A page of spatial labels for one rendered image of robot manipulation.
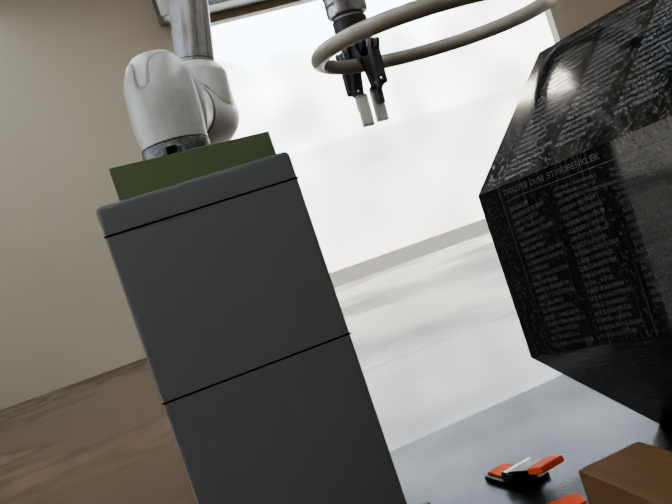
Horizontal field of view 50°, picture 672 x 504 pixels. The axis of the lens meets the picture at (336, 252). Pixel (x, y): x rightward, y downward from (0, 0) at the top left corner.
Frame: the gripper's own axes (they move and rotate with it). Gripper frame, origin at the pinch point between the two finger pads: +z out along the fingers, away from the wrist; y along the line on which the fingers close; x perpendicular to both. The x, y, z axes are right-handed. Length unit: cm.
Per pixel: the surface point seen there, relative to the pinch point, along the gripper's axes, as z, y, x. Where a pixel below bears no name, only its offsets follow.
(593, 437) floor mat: 80, 24, 17
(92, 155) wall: -81, -598, 129
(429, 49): -9.6, 6.6, 14.7
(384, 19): -9.6, 34.1, -21.1
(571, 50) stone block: 1.4, 40.0, 16.9
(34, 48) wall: -197, -614, 109
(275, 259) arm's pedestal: 25.5, -4.1, -31.1
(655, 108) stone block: 16, 66, -5
